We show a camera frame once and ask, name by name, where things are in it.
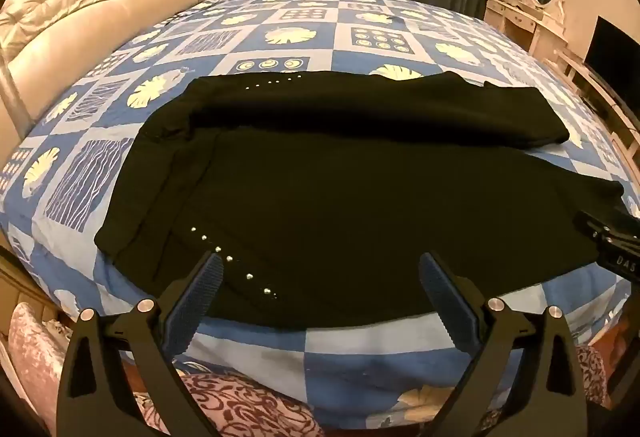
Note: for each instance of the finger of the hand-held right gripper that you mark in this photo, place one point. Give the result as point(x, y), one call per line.
point(595, 222)

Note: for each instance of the white television stand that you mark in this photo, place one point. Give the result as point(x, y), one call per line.
point(590, 82)

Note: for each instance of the black pants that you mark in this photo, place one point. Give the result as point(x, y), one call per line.
point(325, 192)

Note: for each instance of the pink floral cushion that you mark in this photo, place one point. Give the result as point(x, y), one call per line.
point(37, 357)

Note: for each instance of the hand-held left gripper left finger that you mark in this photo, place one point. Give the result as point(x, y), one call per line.
point(197, 304)

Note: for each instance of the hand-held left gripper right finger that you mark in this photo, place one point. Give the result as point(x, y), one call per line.
point(445, 304)

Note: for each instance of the blue patterned bed sheet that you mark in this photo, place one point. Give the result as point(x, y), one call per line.
point(280, 52)

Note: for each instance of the white dressing table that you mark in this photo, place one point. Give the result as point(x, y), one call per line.
point(520, 19)

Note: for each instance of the person's patterned pink pajama pants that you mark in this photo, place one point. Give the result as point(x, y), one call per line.
point(235, 402)

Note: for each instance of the white tufted bed headboard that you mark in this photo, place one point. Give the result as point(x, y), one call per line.
point(75, 17)

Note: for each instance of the black television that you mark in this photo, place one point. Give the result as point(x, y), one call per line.
point(612, 52)

